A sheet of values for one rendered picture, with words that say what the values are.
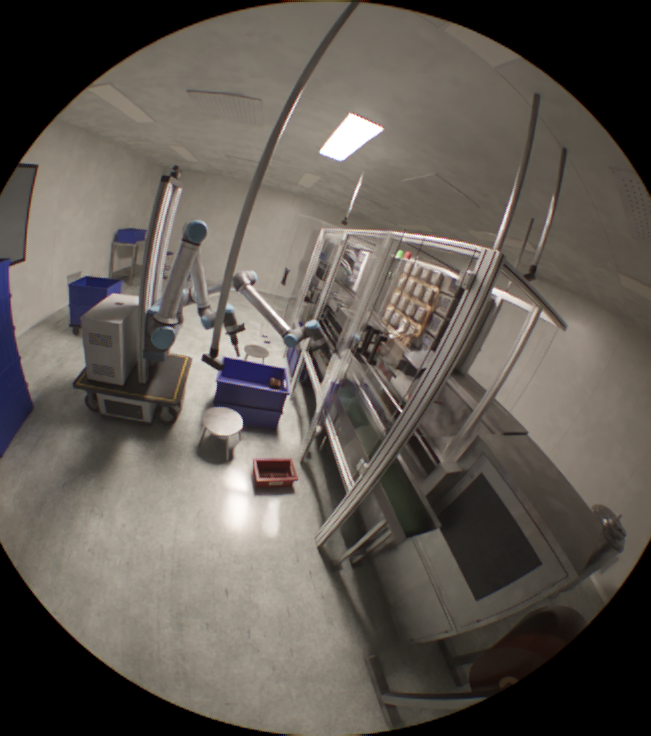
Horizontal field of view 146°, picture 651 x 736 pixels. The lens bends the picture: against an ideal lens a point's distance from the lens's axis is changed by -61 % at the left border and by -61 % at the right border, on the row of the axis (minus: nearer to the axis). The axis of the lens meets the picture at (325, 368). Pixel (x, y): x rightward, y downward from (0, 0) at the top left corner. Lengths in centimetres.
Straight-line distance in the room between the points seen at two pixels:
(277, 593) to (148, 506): 92
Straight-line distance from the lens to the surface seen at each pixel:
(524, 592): 112
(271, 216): 667
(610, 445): 394
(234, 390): 205
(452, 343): 86
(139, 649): 162
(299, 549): 173
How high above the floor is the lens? 156
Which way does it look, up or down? 25 degrees down
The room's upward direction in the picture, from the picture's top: 21 degrees clockwise
